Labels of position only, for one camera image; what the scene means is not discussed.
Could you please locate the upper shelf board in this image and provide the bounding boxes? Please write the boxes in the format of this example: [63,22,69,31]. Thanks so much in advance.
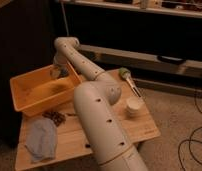
[56,0,202,19]

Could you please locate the thin metal pole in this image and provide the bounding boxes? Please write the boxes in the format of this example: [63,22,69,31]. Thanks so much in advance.
[60,1,70,36]

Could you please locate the silver fork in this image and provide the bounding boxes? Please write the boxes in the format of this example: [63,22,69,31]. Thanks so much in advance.
[65,113,77,117]

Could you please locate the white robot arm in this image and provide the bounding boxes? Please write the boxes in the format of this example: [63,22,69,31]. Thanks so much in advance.
[51,37,148,171]

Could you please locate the black cable on floor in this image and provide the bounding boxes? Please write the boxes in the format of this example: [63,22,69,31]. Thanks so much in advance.
[177,63,202,171]

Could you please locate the white bowl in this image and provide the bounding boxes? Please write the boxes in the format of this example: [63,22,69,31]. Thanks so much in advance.
[126,97,143,117]

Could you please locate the black remote on shelf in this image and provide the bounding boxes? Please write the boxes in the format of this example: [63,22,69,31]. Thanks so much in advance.
[157,56,186,65]

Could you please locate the low wooden shelf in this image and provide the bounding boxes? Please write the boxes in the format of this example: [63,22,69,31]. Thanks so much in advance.
[79,45,202,78]

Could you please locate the yellow plastic tray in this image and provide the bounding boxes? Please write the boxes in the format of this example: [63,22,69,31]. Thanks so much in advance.
[10,63,81,117]

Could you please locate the dark brown cluster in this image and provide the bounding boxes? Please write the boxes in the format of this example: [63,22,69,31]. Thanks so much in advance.
[43,111,66,126]

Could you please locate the grey blue cloth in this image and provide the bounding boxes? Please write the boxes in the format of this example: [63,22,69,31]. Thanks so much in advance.
[25,118,57,163]

